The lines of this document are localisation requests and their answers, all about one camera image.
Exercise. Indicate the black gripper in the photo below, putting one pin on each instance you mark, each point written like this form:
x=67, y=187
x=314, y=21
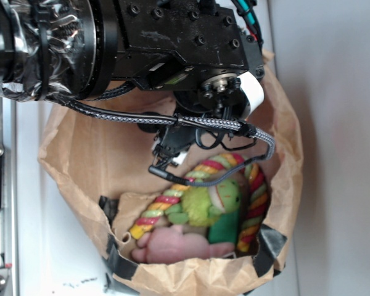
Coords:
x=207, y=54

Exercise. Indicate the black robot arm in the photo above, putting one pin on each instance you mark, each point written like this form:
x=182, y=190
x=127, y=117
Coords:
x=73, y=50

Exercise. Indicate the green rectangular block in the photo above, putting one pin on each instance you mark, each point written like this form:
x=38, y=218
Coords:
x=225, y=229

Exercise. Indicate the brown paper bag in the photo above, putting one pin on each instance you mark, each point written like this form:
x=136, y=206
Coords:
x=100, y=168

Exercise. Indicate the green plush monkey toy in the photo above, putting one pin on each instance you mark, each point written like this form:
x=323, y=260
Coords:
x=204, y=206

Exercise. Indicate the pink plush toy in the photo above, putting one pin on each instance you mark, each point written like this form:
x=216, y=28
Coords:
x=167, y=245

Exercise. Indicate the small black gripper camera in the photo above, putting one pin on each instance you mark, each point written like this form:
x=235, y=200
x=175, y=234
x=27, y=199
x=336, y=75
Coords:
x=175, y=135

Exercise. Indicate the multicolour rope ring toy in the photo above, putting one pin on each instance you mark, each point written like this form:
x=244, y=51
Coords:
x=251, y=213

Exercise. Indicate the aluminium frame rail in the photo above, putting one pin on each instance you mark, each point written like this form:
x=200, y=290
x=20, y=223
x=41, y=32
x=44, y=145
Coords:
x=9, y=259

